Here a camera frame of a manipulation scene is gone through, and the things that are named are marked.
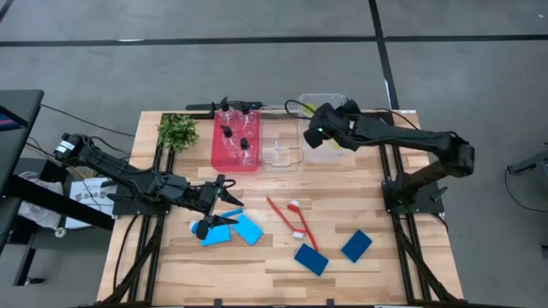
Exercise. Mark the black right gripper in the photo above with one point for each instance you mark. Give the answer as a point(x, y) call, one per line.
point(323, 128)

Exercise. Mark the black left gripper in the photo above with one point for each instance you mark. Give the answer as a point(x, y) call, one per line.
point(202, 231)

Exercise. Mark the light blue dish brush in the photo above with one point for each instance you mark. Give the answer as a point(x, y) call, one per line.
point(233, 212)

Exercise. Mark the light blue sponge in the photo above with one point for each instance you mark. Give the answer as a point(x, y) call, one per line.
point(247, 229)
point(218, 237)

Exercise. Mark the thin red dish brush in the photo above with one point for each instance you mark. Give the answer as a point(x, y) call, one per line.
point(282, 216)

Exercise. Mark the clear soap pump bottle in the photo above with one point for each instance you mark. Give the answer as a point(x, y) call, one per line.
point(227, 131)
point(245, 143)
point(224, 104)
point(245, 109)

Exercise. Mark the red round-head dish brush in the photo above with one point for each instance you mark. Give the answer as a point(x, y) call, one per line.
point(306, 226)

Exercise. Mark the dark blue scrub sponge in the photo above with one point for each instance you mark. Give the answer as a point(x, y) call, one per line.
point(311, 259)
point(356, 246)

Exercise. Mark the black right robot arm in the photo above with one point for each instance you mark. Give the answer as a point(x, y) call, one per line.
point(406, 137)

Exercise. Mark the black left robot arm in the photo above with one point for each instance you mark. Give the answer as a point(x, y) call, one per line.
point(128, 179)

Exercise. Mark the large clear plastic bin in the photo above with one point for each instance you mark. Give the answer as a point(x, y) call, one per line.
point(347, 152)

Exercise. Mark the pink plastic bin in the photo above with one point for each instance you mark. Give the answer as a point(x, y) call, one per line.
point(216, 164)

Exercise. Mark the small clear plastic bin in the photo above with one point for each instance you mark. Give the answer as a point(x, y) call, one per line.
point(278, 145)

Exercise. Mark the green plant in white pot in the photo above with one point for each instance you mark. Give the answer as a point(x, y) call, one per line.
point(177, 132)

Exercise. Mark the white printed cardboard box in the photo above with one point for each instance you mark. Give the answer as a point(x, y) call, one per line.
point(85, 197)

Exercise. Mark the white plastic bag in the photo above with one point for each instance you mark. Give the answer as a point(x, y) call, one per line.
point(38, 214)

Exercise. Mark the black desk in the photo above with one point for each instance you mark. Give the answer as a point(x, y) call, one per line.
point(25, 141)

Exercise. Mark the dark grey chair base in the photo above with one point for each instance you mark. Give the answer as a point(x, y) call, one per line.
point(535, 164)

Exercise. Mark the blue lit screen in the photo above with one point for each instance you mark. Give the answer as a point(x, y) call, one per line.
point(6, 122)

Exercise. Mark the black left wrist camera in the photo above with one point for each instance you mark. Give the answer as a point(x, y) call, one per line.
point(204, 196)

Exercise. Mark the black aluminium table frame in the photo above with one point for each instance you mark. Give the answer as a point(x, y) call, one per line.
point(204, 115)

